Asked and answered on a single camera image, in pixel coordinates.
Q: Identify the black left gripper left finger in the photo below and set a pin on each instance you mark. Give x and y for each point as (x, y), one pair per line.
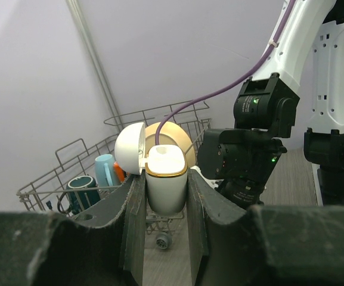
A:
(103, 245)

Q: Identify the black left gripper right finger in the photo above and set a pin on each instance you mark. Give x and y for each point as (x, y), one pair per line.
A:
(263, 245)

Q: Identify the white charging case gold trim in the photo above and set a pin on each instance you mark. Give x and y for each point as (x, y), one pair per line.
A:
(164, 166)

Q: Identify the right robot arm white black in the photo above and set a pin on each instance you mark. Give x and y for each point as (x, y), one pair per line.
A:
(243, 158)

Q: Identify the dark green mug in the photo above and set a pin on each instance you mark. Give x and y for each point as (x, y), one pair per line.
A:
(81, 194)

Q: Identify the orange mug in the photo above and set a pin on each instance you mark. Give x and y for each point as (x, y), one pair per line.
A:
(120, 173)

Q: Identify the light blue mug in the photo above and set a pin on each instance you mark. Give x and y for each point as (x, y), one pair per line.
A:
(104, 171)

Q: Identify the beige plate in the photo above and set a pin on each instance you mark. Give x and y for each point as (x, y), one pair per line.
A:
(171, 134)

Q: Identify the grey wire dish rack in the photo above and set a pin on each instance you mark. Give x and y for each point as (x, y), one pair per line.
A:
(76, 159)

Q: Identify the aluminium frame rail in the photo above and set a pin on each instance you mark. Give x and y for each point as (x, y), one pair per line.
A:
(86, 37)

